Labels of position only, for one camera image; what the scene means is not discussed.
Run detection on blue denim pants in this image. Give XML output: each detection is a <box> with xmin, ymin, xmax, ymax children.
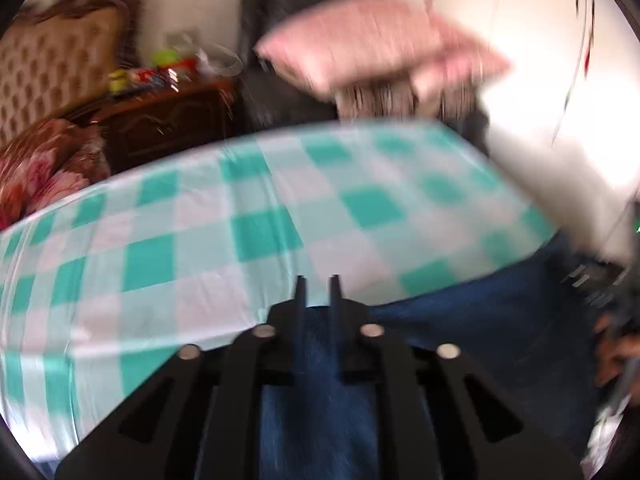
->
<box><xmin>257</xmin><ymin>232</ymin><xmax>621</xmax><ymax>480</ymax></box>

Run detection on black leather chair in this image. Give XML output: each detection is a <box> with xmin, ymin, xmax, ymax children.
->
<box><xmin>237</xmin><ymin>0</ymin><xmax>491</xmax><ymax>156</ymax></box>

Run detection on person's right hand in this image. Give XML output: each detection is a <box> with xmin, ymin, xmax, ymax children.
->
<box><xmin>595</xmin><ymin>317</ymin><xmax>640</xmax><ymax>386</ymax></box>

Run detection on green white checkered bedsheet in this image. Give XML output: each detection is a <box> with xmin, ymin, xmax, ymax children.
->
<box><xmin>0</xmin><ymin>120</ymin><xmax>558</xmax><ymax>461</ymax></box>

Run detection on pink pillow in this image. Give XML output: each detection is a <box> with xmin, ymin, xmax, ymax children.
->
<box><xmin>252</xmin><ymin>0</ymin><xmax>511</xmax><ymax>103</ymax></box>

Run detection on clear plastic bag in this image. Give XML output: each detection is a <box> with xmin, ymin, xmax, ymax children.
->
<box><xmin>167</xmin><ymin>32</ymin><xmax>245</xmax><ymax>80</ymax></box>

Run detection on clutter of small colourful items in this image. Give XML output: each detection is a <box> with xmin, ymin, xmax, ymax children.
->
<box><xmin>107</xmin><ymin>47</ymin><xmax>201</xmax><ymax>96</ymax></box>

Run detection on brown plaid cloth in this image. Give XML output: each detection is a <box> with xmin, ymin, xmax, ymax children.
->
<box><xmin>335</xmin><ymin>77</ymin><xmax>481</xmax><ymax>121</ymax></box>

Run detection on dark wooden nightstand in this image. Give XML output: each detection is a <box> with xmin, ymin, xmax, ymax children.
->
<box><xmin>65</xmin><ymin>77</ymin><xmax>246</xmax><ymax>173</ymax></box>

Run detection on red floral quilt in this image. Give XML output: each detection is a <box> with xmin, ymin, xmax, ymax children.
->
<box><xmin>0</xmin><ymin>117</ymin><xmax>113</xmax><ymax>231</ymax></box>

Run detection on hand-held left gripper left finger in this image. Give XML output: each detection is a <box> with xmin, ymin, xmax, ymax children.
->
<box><xmin>54</xmin><ymin>275</ymin><xmax>308</xmax><ymax>480</ymax></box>

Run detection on brown tufted headboard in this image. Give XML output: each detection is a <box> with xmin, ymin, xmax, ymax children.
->
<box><xmin>0</xmin><ymin>0</ymin><xmax>143</xmax><ymax>153</ymax></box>

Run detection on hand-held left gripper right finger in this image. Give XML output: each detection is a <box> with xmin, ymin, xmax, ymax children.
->
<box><xmin>327</xmin><ymin>275</ymin><xmax>583</xmax><ymax>480</ymax></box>

